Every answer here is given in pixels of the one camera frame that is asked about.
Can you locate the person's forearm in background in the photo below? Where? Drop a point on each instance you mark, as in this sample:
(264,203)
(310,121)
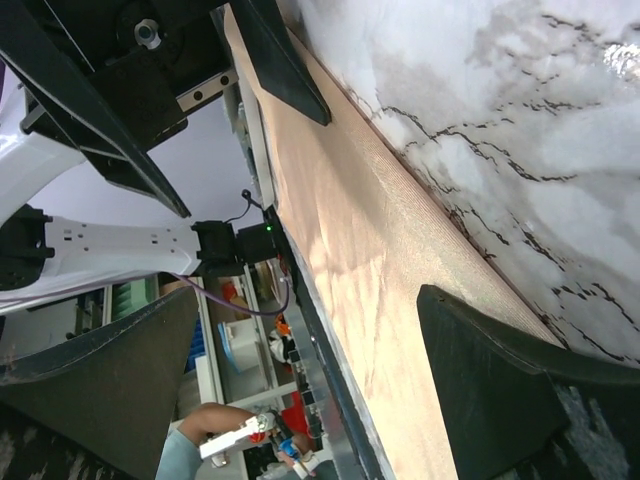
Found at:
(180,458)

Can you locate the peach cloth napkin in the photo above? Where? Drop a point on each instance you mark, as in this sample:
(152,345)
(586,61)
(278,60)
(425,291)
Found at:
(370,237)

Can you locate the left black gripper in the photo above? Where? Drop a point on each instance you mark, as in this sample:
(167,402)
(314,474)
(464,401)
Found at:
(118,67)

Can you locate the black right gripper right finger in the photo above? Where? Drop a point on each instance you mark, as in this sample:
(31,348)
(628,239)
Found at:
(517,407)

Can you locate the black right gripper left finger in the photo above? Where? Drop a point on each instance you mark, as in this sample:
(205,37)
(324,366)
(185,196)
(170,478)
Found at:
(98,406)

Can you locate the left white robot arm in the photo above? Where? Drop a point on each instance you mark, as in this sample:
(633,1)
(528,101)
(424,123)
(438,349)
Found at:
(45,258)

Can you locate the white handheld device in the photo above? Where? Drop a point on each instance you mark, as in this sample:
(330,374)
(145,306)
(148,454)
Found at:
(253,431)

